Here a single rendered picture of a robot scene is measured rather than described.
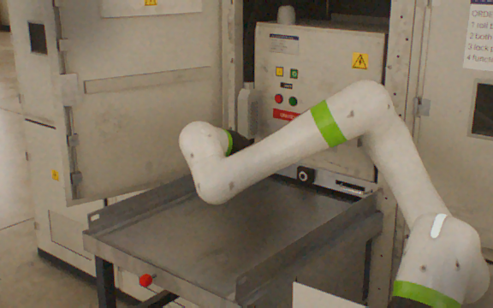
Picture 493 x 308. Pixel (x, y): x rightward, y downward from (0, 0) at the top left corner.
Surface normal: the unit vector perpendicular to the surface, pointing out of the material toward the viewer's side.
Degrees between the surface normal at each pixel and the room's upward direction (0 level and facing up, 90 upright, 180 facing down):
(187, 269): 0
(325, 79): 90
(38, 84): 90
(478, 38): 90
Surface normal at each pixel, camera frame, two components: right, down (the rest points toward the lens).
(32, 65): -0.64, 0.25
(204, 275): 0.00, -0.95
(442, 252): -0.14, -0.36
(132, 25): 0.55, 0.26
